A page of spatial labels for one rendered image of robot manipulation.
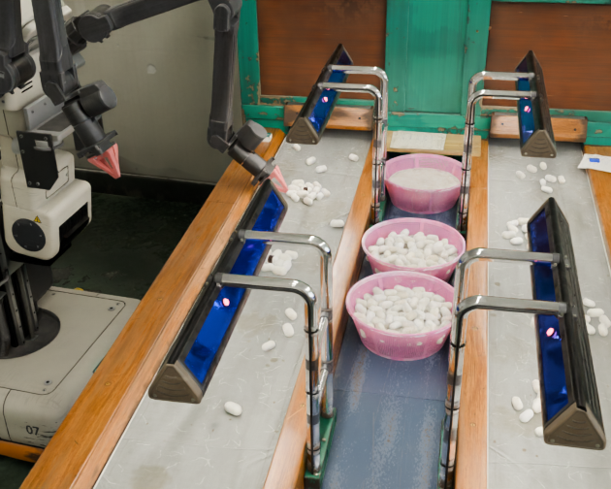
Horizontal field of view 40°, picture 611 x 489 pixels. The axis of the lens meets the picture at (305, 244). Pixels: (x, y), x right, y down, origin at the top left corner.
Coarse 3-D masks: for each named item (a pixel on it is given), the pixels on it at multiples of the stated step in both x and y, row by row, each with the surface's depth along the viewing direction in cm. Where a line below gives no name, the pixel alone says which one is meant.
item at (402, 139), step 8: (392, 136) 276; (400, 136) 276; (408, 136) 275; (416, 136) 275; (424, 136) 275; (432, 136) 275; (440, 136) 275; (392, 144) 270; (400, 144) 270; (408, 144) 270; (416, 144) 270; (424, 144) 270; (432, 144) 269; (440, 144) 269
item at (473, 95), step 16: (480, 80) 226; (512, 80) 224; (528, 80) 223; (480, 96) 212; (496, 96) 211; (512, 96) 210; (528, 96) 210; (464, 144) 220; (464, 160) 222; (464, 176) 224; (464, 192) 226; (464, 208) 229; (464, 224) 231
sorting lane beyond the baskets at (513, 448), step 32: (512, 160) 267; (544, 160) 266; (576, 160) 266; (512, 192) 247; (544, 192) 246; (576, 192) 246; (576, 224) 229; (576, 256) 214; (512, 288) 202; (608, 288) 201; (512, 320) 190; (512, 352) 180; (608, 352) 179; (512, 384) 170; (608, 384) 170; (512, 416) 162; (608, 416) 161; (512, 448) 154; (544, 448) 154; (576, 448) 154; (608, 448) 154; (512, 480) 148; (544, 480) 147; (576, 480) 147; (608, 480) 147
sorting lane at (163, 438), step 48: (288, 144) 282; (336, 144) 281; (336, 192) 249; (336, 240) 224; (240, 336) 187; (240, 384) 172; (288, 384) 172; (144, 432) 160; (192, 432) 160; (240, 432) 160; (144, 480) 149; (192, 480) 149; (240, 480) 149
